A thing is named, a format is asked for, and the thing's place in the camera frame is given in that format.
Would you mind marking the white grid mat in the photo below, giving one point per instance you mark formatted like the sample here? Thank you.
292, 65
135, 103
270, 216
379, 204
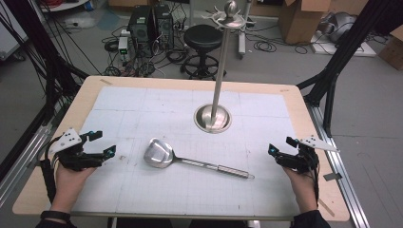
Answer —
190, 190

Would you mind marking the white box with green light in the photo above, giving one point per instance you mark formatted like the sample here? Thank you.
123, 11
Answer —
123, 45

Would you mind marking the aluminium rail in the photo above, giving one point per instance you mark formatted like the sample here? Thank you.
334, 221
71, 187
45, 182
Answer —
25, 158
345, 190

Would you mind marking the small cardboard box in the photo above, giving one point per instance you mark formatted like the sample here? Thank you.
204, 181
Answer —
393, 47

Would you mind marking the white cabinet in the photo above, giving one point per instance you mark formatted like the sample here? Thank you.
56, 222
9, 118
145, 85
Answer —
11, 38

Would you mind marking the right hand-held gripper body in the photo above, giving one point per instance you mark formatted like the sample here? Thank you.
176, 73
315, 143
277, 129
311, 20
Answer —
301, 158

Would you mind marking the black round stool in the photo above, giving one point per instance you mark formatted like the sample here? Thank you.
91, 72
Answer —
202, 38

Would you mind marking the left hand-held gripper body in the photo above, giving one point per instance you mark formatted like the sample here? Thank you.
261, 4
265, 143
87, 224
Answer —
68, 158

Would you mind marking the black computer tower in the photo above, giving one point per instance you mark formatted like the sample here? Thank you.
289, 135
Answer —
164, 27
139, 28

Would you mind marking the brown tape strip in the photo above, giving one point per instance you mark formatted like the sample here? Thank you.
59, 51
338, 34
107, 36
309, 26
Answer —
326, 207

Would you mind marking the large open cardboard box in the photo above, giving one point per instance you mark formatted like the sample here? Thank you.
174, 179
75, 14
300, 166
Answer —
301, 22

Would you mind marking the person's left hand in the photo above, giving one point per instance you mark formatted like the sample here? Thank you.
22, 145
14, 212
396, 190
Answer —
70, 186

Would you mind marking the black wristband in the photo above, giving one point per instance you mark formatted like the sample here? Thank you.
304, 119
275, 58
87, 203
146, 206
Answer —
55, 215

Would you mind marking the metal spatula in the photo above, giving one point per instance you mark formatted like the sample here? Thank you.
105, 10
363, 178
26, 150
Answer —
164, 156

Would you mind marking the white flat board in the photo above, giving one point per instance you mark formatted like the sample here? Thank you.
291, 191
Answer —
348, 50

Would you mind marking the grey tape piece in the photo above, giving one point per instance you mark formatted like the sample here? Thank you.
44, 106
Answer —
332, 176

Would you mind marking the white stand pole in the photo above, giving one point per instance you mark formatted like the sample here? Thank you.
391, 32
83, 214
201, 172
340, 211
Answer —
242, 41

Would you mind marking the grey rounded device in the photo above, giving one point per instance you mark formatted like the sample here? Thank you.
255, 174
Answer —
342, 27

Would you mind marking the metal utensil rack stand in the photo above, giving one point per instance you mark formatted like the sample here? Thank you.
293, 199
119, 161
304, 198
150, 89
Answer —
218, 85

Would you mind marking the white round table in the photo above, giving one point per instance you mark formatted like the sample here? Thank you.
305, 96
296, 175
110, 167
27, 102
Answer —
63, 4

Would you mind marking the person's right hand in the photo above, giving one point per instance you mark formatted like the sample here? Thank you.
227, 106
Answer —
301, 190

